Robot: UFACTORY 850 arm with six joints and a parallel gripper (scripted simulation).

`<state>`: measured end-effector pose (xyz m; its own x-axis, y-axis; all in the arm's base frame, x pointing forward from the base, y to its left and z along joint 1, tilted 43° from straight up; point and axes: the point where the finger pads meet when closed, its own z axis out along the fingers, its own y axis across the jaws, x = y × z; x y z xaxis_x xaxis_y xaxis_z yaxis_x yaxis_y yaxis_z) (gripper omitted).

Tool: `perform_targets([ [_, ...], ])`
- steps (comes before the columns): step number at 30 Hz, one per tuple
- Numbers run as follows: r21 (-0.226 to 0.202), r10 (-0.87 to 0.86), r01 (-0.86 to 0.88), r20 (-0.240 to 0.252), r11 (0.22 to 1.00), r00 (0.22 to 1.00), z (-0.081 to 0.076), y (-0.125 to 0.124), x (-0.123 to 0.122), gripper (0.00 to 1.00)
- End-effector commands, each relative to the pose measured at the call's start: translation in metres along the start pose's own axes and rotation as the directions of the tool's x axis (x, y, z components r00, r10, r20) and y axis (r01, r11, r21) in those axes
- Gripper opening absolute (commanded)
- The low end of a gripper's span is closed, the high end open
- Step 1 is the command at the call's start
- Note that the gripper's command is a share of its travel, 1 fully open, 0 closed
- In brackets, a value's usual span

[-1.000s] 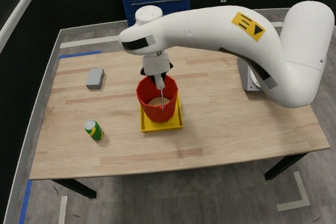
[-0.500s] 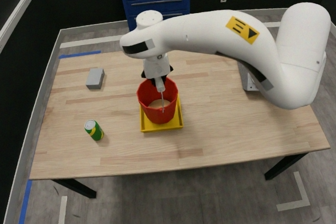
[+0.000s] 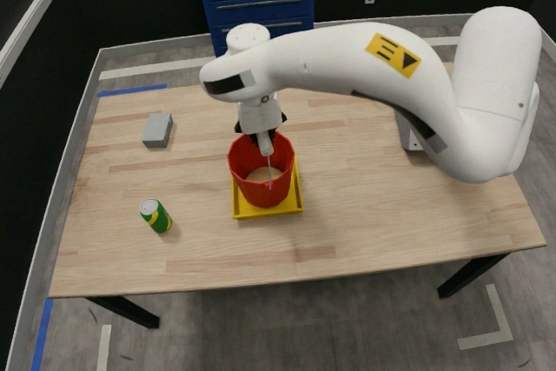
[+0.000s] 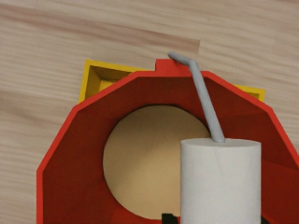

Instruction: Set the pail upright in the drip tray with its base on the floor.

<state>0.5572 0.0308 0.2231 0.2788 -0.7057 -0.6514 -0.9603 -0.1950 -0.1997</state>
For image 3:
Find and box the green and yellow drink can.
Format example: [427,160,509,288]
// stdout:
[140,198,172,233]

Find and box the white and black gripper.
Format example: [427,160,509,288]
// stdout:
[234,92,288,148]

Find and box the yellow square tray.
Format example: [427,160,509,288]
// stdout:
[231,156,304,221]

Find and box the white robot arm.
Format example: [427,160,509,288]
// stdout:
[199,7,542,184]

